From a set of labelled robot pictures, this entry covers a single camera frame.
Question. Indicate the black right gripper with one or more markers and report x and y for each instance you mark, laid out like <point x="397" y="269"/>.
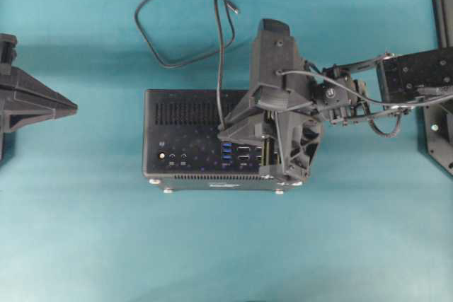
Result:
<point x="291" y="139"/>

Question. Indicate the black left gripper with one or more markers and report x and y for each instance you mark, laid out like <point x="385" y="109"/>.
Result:
<point x="25" y="100"/>

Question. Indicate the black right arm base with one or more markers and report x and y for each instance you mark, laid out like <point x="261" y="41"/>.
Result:
<point x="435" y="127"/>

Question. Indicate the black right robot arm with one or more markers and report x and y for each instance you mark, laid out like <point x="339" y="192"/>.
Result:
<point x="395" y="86"/>

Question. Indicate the black mini PC box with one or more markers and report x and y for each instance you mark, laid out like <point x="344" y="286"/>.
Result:
<point x="181" y="150"/>

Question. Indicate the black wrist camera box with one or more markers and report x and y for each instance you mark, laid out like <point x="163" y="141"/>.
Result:
<point x="274" y="54"/>

